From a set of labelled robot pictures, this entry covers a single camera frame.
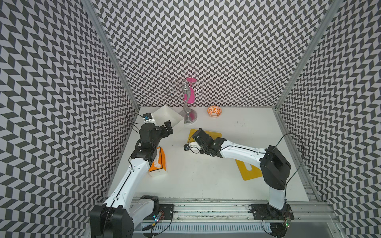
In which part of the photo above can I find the white plastic box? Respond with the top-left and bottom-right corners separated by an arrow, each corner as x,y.
152,106 -> 184,131

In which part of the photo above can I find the yellow wooden lid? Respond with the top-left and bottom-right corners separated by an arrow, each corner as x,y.
235,160 -> 263,181
187,128 -> 222,143

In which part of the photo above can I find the orange tissue pack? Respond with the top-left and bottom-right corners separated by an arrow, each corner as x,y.
148,147 -> 167,178

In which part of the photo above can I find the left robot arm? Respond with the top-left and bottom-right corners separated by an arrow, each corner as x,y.
90,121 -> 173,238

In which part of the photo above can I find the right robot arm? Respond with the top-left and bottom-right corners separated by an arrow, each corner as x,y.
191,129 -> 294,221

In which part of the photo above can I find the chrome jewelry stand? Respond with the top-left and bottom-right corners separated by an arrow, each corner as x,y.
169,77 -> 197,125

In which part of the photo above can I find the orange patterned ceramic bowl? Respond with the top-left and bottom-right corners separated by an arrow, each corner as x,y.
207,106 -> 222,118

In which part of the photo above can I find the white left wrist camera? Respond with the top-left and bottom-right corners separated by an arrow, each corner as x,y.
142,113 -> 157,125

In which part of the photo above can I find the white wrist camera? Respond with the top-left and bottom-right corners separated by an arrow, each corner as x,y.
142,113 -> 157,125
183,142 -> 199,151

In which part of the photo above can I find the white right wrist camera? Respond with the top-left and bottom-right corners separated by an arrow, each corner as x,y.
183,142 -> 199,151

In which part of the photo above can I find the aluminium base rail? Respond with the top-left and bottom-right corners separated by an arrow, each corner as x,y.
134,198 -> 346,238

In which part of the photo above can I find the aluminium corner post left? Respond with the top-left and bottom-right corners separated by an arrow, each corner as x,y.
81,0 -> 140,111

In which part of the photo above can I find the aluminium corner post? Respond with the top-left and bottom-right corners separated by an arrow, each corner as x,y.
81,0 -> 140,111
274,1 -> 343,112

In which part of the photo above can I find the aluminium corner post right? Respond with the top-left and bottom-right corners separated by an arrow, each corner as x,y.
274,1 -> 343,112

